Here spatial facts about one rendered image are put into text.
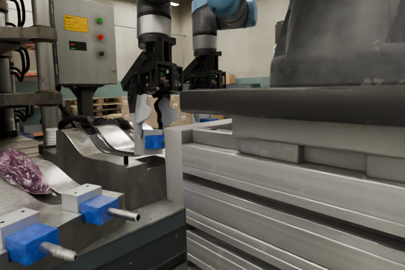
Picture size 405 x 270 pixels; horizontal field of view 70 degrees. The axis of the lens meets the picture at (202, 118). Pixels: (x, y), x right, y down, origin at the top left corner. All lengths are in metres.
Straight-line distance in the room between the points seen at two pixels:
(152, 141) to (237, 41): 8.07
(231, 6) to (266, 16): 7.49
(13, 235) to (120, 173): 0.24
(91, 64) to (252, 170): 1.31
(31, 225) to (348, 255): 0.37
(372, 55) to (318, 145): 0.07
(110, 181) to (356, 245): 0.52
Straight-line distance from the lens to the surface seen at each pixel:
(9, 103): 1.32
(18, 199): 0.59
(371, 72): 0.21
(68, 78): 1.46
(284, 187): 0.25
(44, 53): 1.30
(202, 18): 0.88
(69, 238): 0.49
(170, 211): 0.60
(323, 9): 0.23
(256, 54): 8.19
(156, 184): 0.64
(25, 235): 0.43
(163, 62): 0.59
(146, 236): 0.57
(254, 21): 0.86
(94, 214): 0.48
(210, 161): 0.30
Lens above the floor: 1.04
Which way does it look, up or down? 6 degrees down
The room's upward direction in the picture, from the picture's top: 2 degrees counter-clockwise
